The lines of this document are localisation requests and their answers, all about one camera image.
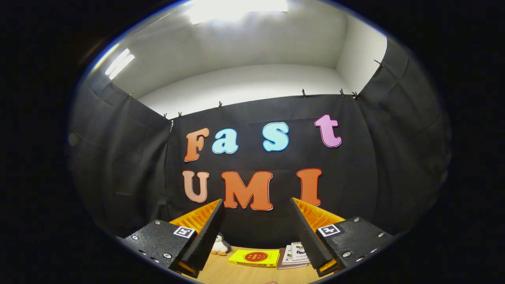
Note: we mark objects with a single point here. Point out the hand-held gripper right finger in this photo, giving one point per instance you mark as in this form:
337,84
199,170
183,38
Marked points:
309,240

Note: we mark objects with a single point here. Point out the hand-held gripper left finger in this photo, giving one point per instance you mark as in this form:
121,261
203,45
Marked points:
207,240

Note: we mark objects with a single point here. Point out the penguin plush toy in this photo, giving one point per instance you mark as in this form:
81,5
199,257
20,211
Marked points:
220,246

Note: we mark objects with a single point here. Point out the white illustrated book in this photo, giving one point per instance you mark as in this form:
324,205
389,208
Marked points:
298,250

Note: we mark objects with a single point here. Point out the brown book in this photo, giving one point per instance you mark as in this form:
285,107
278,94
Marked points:
281,264

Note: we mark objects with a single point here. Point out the yellow book with red circle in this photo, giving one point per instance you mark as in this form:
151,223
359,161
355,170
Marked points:
254,257

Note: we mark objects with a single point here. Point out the long ceiling light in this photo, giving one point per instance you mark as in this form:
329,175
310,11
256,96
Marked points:
118,63

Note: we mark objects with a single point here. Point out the wide ceiling light panel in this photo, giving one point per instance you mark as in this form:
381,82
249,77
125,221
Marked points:
236,10

